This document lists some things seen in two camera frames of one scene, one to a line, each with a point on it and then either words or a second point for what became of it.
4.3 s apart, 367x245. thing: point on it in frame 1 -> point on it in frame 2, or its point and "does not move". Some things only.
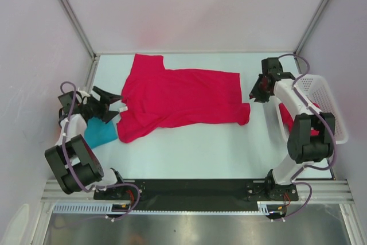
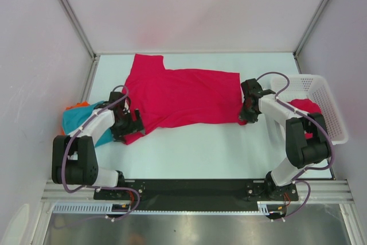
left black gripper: [107, 97] -> [135, 126]
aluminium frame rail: [309, 191] does not move
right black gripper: [255, 93] -> [250, 119]
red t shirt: [155, 97] does not move
